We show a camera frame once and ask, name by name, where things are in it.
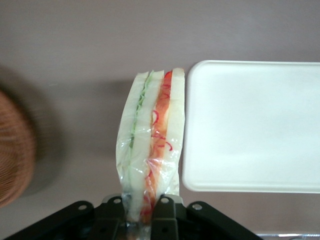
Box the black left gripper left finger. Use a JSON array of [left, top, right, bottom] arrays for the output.
[[9, 193, 129, 240]]

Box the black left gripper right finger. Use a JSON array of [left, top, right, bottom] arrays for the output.
[[149, 194, 261, 240]]

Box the triangle sandwich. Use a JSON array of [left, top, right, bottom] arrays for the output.
[[115, 67, 187, 237]]

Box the round brown wicker basket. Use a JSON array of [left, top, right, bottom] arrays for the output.
[[0, 89, 36, 209]]

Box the beige plastic tray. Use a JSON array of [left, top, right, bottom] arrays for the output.
[[180, 59, 320, 195]]

